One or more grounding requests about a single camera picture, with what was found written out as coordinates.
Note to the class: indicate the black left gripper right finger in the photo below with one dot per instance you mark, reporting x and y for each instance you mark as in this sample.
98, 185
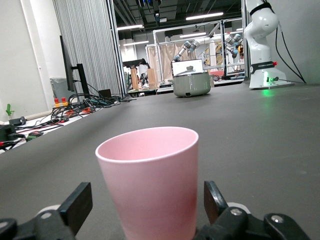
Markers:
212, 200

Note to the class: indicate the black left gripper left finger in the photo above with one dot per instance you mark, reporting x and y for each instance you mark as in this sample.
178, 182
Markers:
77, 205

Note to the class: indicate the pink plastic cup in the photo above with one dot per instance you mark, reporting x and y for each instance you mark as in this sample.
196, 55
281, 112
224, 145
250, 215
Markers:
150, 180

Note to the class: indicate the grey blue background robot arm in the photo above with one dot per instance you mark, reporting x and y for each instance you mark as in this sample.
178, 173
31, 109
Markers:
192, 45
233, 42

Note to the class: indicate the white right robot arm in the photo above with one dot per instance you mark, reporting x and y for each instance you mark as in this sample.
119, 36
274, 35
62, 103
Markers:
260, 37

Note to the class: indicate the black electronics box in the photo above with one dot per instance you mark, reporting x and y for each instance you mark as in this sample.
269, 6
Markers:
7, 132

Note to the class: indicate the yellow red emergency stop button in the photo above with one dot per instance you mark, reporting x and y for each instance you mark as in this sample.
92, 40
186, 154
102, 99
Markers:
57, 103
64, 102

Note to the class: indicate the grey-green cooking pot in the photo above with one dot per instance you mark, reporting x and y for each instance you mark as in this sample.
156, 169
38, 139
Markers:
191, 86

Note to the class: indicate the green plastic clamp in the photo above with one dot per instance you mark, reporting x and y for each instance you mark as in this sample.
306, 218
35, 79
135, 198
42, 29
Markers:
9, 111

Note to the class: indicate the grey waste bin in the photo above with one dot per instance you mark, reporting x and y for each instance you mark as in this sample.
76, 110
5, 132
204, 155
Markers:
58, 88

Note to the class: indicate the glass pot lid grey knob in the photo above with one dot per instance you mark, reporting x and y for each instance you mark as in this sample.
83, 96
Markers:
190, 70

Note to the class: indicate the tall wooden box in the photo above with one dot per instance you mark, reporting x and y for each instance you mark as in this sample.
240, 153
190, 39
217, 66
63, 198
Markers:
152, 78

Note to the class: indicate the white laptop screen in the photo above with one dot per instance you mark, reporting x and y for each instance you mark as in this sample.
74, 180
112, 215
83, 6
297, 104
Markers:
182, 65

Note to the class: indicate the black computer monitor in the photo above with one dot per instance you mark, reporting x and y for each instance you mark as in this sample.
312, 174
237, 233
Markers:
66, 65

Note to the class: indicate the beige fabric curtain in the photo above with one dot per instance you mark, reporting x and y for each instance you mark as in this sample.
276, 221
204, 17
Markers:
165, 60

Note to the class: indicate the grey pleated curtain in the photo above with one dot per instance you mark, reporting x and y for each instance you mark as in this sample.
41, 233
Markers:
87, 45

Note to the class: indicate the ceiling tube light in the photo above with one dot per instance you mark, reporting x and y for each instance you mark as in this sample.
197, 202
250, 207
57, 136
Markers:
204, 16
136, 43
130, 27
193, 35

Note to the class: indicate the aluminium frame cage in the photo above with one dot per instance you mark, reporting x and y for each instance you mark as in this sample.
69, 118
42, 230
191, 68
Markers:
156, 50

